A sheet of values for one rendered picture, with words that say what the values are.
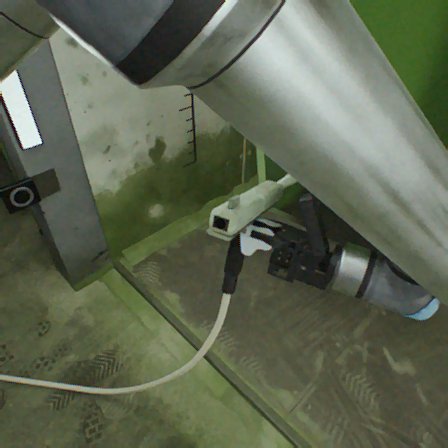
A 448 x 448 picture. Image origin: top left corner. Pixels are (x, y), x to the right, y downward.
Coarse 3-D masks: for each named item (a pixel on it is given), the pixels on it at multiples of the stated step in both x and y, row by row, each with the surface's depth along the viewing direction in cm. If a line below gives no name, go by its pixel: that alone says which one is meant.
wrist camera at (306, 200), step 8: (304, 200) 61; (312, 200) 61; (304, 208) 62; (312, 208) 61; (320, 208) 64; (304, 216) 62; (312, 216) 61; (320, 216) 64; (312, 224) 62; (320, 224) 63; (312, 232) 62; (320, 232) 62; (312, 240) 63; (320, 240) 62; (312, 248) 63; (320, 248) 63; (328, 248) 65; (320, 256) 63
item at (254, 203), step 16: (288, 176) 96; (256, 192) 71; (272, 192) 75; (224, 208) 59; (240, 208) 60; (256, 208) 66; (240, 224) 59; (240, 256) 70; (224, 272) 72; (224, 288) 74
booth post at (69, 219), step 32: (32, 64) 94; (32, 96) 97; (64, 96) 104; (0, 128) 104; (64, 128) 108; (32, 160) 106; (64, 160) 113; (64, 192) 118; (64, 224) 124; (96, 224) 134; (64, 256) 130; (96, 256) 141
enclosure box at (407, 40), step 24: (360, 0) 87; (384, 0) 83; (408, 0) 80; (432, 0) 78; (384, 24) 87; (408, 24) 84; (432, 24) 80; (384, 48) 90; (408, 48) 87; (432, 48) 84; (408, 72) 90; (432, 72) 87; (432, 96) 91; (432, 120) 95; (264, 168) 98; (288, 192) 114; (288, 216) 105; (336, 216) 105; (336, 240) 98; (360, 240) 98
